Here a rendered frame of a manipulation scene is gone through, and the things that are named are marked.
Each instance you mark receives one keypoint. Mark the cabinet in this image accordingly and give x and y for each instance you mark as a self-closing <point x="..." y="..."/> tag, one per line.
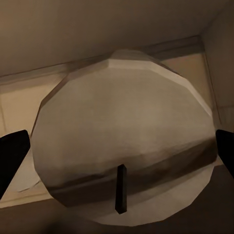
<point x="41" y="41"/>

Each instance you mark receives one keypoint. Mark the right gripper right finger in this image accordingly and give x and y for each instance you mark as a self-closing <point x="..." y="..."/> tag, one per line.
<point x="225" y="143"/>

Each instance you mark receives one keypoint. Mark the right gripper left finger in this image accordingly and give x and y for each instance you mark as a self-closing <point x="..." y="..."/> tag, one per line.
<point x="13" y="149"/>

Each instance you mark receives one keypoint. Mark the pillar candle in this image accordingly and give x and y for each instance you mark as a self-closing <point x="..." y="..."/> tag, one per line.
<point x="124" y="140"/>
<point x="26" y="177"/>

